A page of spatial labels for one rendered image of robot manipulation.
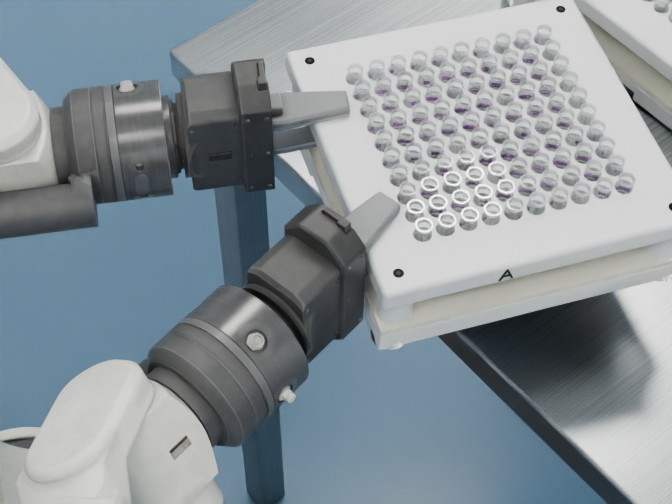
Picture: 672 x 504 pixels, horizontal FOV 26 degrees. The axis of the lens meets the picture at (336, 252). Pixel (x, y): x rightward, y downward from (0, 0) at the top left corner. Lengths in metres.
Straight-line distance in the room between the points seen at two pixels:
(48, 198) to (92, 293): 1.22
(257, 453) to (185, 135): 0.90
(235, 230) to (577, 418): 0.52
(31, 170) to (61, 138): 0.03
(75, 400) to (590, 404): 0.42
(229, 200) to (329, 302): 0.51
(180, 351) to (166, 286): 1.33
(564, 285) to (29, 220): 0.39
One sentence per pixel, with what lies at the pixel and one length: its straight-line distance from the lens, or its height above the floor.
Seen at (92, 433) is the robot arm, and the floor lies 1.09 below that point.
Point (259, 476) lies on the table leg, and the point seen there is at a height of 0.10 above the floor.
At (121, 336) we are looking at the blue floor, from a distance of 2.24.
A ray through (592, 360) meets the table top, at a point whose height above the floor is 0.89.
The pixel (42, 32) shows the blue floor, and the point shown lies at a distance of 2.67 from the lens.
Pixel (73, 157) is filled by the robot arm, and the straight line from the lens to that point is 1.08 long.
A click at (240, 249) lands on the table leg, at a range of 1.54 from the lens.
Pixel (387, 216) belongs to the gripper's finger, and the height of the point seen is 1.04.
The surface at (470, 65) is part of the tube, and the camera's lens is 1.15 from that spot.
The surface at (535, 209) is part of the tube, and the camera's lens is 1.06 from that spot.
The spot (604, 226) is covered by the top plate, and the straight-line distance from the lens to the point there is 1.07.
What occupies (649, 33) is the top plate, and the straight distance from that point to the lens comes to 1.30.
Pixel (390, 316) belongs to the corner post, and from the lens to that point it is 1.04.
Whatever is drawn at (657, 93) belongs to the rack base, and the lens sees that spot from 1.31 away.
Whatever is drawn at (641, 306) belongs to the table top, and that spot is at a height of 0.89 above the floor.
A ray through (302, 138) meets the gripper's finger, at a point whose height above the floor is 1.01.
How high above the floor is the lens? 1.86
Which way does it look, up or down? 54 degrees down
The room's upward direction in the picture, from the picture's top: straight up
